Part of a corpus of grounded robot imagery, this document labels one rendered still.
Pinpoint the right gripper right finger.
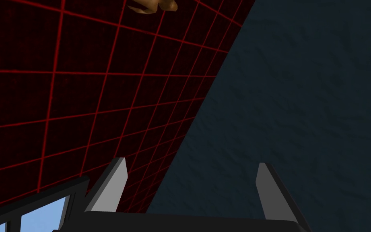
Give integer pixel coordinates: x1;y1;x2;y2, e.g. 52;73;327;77
255;162;302;223

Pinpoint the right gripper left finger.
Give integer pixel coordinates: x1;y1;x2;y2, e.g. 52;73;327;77
84;157;129;213

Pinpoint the black framed window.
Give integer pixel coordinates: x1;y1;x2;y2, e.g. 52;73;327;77
0;176;91;232

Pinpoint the brown bread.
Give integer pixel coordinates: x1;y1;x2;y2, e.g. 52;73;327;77
127;0;178;15

